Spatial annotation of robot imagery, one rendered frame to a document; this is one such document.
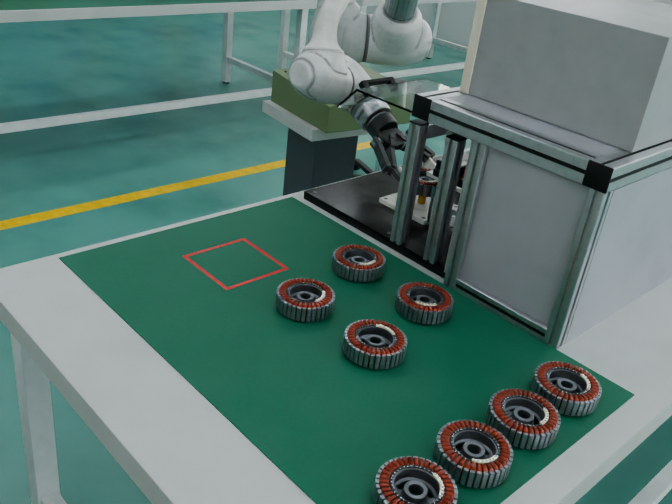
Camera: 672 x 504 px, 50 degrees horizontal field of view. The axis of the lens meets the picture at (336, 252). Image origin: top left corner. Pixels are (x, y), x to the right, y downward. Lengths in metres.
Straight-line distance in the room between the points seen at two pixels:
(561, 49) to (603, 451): 0.71
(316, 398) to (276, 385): 0.07
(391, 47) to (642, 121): 1.20
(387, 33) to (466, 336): 1.24
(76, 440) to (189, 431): 1.13
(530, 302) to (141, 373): 0.73
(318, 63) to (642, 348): 0.94
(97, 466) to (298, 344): 0.99
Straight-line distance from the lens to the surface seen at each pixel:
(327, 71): 1.75
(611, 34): 1.39
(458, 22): 7.67
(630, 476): 2.42
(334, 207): 1.76
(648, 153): 1.41
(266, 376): 1.21
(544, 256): 1.40
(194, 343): 1.28
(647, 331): 1.59
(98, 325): 1.34
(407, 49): 2.42
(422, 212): 1.78
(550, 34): 1.44
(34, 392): 1.61
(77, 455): 2.18
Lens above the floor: 1.50
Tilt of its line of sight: 28 degrees down
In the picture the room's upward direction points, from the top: 7 degrees clockwise
